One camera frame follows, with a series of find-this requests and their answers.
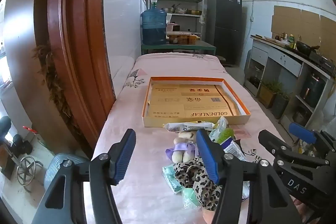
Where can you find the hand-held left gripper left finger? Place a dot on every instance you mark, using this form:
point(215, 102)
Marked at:
point(124, 158)

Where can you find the orange rimmed cardboard box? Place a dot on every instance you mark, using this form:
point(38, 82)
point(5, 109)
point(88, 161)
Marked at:
point(155, 121)

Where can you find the potted plant dark pot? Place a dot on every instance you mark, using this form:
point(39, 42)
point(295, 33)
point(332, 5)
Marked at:
point(281, 106)

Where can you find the leopard print scrunchie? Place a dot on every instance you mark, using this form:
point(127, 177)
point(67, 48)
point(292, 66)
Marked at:
point(191, 174)

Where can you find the dark green air fryer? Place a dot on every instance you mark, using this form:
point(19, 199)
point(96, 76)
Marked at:
point(313, 85)

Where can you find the cardboard wall sheets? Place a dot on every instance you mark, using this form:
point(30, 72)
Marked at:
point(296, 22)

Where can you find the brown wooden door frame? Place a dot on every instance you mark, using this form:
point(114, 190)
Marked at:
point(78, 56)

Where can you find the pink lidded container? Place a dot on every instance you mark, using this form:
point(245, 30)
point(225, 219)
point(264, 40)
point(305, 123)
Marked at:
point(170, 27)

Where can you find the mint green puff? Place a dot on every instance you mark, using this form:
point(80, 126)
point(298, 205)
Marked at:
point(190, 199)

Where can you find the black wok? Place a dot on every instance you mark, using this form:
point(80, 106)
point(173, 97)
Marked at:
point(304, 47)

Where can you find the brown feather duster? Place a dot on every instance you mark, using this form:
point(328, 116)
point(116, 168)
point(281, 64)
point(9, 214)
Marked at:
point(52, 77)

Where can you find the group of condiment bottles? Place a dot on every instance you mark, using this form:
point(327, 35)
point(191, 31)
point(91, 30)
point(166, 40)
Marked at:
point(287, 39)

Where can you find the purple white packet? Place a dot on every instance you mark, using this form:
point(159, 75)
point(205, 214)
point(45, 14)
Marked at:
point(232, 150)

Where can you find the brass metal bowl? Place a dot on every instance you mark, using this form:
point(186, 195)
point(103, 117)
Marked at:
point(194, 12)

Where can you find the grey electric fan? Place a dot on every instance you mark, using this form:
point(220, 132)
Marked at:
point(56, 169)

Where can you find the row of food jars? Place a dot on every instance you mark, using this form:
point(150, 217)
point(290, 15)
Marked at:
point(181, 39)

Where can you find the green table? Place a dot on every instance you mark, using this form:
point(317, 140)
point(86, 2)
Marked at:
point(183, 46)

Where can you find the blue water jug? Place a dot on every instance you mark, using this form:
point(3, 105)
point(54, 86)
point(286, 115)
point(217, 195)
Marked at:
point(153, 27)

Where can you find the grey kitchen counter cabinet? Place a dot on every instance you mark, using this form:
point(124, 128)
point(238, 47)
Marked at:
point(278, 61)

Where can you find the potted plant yellow pot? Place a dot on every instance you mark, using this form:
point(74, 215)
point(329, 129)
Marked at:
point(269, 94)

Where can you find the black gas stove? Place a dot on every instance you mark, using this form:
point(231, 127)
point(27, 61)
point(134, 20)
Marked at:
point(323, 62)

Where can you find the teddy bear purple dress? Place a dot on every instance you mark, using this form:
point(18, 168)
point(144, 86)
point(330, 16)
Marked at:
point(183, 145)

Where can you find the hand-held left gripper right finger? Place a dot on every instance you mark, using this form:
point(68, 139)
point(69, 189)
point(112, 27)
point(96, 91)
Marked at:
point(207, 158)

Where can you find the yellow white snack packet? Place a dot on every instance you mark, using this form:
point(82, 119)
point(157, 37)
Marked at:
point(183, 126)

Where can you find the black pot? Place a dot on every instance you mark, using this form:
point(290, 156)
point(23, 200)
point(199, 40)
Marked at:
point(300, 115)

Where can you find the person's right hand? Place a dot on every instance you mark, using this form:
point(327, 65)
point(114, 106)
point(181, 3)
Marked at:
point(298, 204)

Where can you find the dark grey refrigerator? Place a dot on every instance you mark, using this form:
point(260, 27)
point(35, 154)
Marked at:
point(225, 27)

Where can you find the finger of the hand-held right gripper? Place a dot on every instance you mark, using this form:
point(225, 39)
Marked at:
point(273, 144)
point(302, 132)

